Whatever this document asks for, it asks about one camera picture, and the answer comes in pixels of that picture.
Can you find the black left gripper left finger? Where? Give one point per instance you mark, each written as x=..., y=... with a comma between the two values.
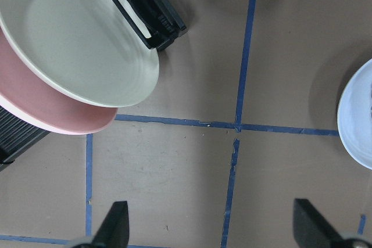
x=115, y=230

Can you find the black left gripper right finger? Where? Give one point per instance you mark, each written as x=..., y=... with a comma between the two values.
x=311, y=229

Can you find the blue plate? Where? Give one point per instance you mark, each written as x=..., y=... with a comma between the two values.
x=354, y=116

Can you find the pink plate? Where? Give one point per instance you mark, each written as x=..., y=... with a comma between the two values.
x=29, y=98

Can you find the white plate in rack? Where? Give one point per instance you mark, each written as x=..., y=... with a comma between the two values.
x=85, y=49

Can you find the black dish rack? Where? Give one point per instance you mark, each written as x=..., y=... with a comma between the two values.
x=155, y=22

